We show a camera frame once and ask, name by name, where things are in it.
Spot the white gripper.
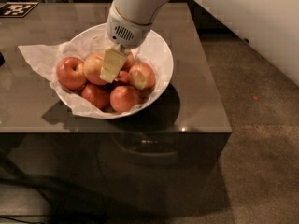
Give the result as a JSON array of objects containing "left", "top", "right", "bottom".
[{"left": 100, "top": 6, "right": 151, "bottom": 83}]

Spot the yellow-red apple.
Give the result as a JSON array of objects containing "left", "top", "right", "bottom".
[
  {"left": 122, "top": 52, "right": 135, "bottom": 71},
  {"left": 83, "top": 52, "right": 107, "bottom": 86}
]

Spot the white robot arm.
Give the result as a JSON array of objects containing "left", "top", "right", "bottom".
[{"left": 106, "top": 0, "right": 299, "bottom": 85}]

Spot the small dark red apple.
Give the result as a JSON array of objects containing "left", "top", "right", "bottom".
[{"left": 113, "top": 70, "right": 129, "bottom": 86}]

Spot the right red-yellow apple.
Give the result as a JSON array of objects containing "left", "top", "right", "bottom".
[{"left": 128, "top": 63, "right": 156, "bottom": 91}]

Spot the front right red apple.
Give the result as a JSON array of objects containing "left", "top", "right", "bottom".
[{"left": 110, "top": 86, "right": 139, "bottom": 112}]

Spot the front left red apple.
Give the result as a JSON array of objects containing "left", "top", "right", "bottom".
[{"left": 80, "top": 83, "right": 110, "bottom": 110}]

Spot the red apple far left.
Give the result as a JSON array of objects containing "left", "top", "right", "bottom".
[{"left": 56, "top": 57, "right": 87, "bottom": 90}]

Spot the white bowl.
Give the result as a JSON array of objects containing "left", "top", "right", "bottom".
[{"left": 50, "top": 23, "right": 174, "bottom": 119}]

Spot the white crumpled paper liner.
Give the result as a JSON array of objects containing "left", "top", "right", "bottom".
[{"left": 19, "top": 27, "right": 169, "bottom": 119}]

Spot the dark object at left edge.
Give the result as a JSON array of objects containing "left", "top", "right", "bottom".
[{"left": 0, "top": 52, "right": 5, "bottom": 67}]

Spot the black white fiducial marker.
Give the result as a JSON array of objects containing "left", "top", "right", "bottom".
[{"left": 0, "top": 2, "right": 38, "bottom": 18}]

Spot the small red floor speck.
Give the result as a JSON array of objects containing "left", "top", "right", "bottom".
[{"left": 251, "top": 95, "right": 259, "bottom": 101}]

